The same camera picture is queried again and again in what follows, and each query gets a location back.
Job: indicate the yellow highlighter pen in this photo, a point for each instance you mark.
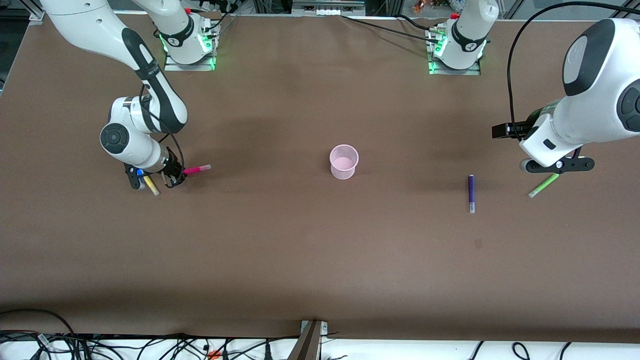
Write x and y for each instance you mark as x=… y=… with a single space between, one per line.
x=152 y=187

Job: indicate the orange background objects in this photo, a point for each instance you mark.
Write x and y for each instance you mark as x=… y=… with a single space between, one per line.
x=419 y=6

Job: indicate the purple highlighter pen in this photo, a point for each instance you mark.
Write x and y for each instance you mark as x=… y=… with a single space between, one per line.
x=471 y=192

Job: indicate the aluminium frame corner bracket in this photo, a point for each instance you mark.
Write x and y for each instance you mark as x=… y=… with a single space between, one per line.
x=36 y=16

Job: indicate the green highlighter pen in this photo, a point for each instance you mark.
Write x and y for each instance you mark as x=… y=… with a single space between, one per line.
x=544 y=185

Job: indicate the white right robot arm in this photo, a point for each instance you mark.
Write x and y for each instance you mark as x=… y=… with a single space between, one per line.
x=100 y=25

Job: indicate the silver background rail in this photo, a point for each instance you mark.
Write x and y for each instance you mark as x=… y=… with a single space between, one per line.
x=327 y=9

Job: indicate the metal table support beam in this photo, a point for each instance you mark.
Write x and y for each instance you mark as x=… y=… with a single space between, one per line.
x=307 y=345

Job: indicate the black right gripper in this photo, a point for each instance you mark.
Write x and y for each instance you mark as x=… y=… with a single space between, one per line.
x=173 y=170

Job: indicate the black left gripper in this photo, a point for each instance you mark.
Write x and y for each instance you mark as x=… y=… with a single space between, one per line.
x=511 y=130

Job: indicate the pink highlighter pen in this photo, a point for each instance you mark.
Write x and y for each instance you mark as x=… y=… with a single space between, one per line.
x=197 y=169

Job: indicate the pink translucent cup holder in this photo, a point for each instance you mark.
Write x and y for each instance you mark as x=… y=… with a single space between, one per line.
x=344 y=170

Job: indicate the brown table cover sheet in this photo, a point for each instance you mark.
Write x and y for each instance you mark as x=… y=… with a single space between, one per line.
x=300 y=250

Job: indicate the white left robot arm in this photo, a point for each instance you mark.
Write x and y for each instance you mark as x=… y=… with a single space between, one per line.
x=600 y=100

